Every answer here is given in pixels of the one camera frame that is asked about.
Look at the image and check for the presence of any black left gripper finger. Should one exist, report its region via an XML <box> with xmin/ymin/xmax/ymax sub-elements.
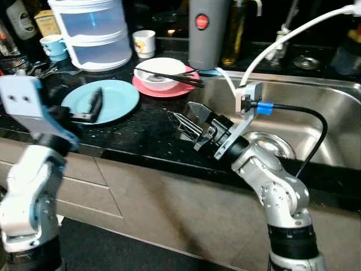
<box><xmin>87</xmin><ymin>87</ymin><xmax>105</xmax><ymax>123</ymax></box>

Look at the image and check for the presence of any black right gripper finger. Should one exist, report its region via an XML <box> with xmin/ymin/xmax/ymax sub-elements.
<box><xmin>187</xmin><ymin>101</ymin><xmax>214</xmax><ymax>124</ymax></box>
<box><xmin>168</xmin><ymin>110</ymin><xmax>205</xmax><ymax>143</ymax></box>

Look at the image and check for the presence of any stainless steel bowl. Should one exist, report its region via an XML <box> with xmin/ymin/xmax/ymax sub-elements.
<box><xmin>244</xmin><ymin>131</ymin><xmax>296</xmax><ymax>161</ymax></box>

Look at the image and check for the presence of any light blue plate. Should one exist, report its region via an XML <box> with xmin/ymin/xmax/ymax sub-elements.
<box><xmin>60</xmin><ymin>79</ymin><xmax>140</xmax><ymax>125</ymax></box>

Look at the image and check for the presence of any pink plate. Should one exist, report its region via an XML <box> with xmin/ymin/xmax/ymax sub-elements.
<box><xmin>131</xmin><ymin>65</ymin><xmax>205</xmax><ymax>98</ymax></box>

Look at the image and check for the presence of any silver table fork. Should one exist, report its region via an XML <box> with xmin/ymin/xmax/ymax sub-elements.
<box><xmin>33</xmin><ymin>59</ymin><xmax>82</xmax><ymax>78</ymax></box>

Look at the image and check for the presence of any white bowl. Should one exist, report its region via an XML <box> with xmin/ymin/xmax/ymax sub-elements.
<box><xmin>134</xmin><ymin>57</ymin><xmax>187</xmax><ymax>92</ymax></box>

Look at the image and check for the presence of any white tiered food container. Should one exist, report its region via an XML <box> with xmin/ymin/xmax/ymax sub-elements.
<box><xmin>47</xmin><ymin>0</ymin><xmax>133</xmax><ymax>72</ymax></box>

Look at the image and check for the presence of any grey thermos flask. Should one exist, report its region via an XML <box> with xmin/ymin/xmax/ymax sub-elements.
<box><xmin>188</xmin><ymin>0</ymin><xmax>231</xmax><ymax>71</ymax></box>

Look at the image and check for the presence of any light blue mug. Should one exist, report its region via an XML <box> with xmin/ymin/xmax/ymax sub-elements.
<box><xmin>39</xmin><ymin>34</ymin><xmax>69</xmax><ymax>63</ymax></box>

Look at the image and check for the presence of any stainless steel sink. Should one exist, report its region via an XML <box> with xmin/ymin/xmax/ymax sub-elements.
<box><xmin>192</xmin><ymin>73</ymin><xmax>361</xmax><ymax>170</ymax></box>

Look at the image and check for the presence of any white printed mug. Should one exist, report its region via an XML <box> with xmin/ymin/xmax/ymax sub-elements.
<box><xmin>133</xmin><ymin>30</ymin><xmax>156</xmax><ymax>59</ymax></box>

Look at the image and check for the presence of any dark fruit print container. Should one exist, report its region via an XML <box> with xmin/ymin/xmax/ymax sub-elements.
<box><xmin>330</xmin><ymin>31</ymin><xmax>361</xmax><ymax>77</ymax></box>

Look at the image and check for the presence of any yellow oil bottle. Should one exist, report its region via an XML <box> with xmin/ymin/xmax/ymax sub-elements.
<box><xmin>221</xmin><ymin>0</ymin><xmax>249</xmax><ymax>67</ymax></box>

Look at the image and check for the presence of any yellow box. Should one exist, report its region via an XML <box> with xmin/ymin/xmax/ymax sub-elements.
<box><xmin>34</xmin><ymin>10</ymin><xmax>61</xmax><ymax>38</ymax></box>

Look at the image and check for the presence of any chrome faucet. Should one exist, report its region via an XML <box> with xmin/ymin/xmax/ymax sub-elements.
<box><xmin>265</xmin><ymin>0</ymin><xmax>300</xmax><ymax>63</ymax></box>

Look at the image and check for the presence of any round metal cap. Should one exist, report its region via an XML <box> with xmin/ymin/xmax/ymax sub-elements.
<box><xmin>293</xmin><ymin>55</ymin><xmax>323</xmax><ymax>72</ymax></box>

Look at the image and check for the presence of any black floor mat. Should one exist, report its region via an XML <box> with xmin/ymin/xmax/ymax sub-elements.
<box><xmin>56</xmin><ymin>217</ymin><xmax>237</xmax><ymax>271</ymax></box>

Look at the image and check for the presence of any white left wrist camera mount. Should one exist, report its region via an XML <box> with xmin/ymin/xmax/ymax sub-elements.
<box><xmin>0</xmin><ymin>75</ymin><xmax>80</xmax><ymax>150</ymax></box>

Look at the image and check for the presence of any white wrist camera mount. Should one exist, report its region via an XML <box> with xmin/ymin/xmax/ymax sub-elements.
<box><xmin>213</xmin><ymin>82</ymin><xmax>264</xmax><ymax>163</ymax></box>
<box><xmin>0</xmin><ymin>75</ymin><xmax>80</xmax><ymax>150</ymax></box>

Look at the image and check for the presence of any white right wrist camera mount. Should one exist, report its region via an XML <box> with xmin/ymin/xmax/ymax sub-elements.
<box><xmin>213</xmin><ymin>82</ymin><xmax>264</xmax><ymax>163</ymax></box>

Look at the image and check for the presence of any blue cable plug sleeve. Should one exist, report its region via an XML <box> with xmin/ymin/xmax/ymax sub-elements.
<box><xmin>256</xmin><ymin>101</ymin><xmax>274</xmax><ymax>116</ymax></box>

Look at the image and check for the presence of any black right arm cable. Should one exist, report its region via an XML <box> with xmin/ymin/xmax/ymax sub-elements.
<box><xmin>251</xmin><ymin>102</ymin><xmax>329</xmax><ymax>178</ymax></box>

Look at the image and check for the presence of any white flexible hose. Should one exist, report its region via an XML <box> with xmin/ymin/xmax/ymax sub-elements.
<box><xmin>214</xmin><ymin>3</ymin><xmax>361</xmax><ymax>102</ymax></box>

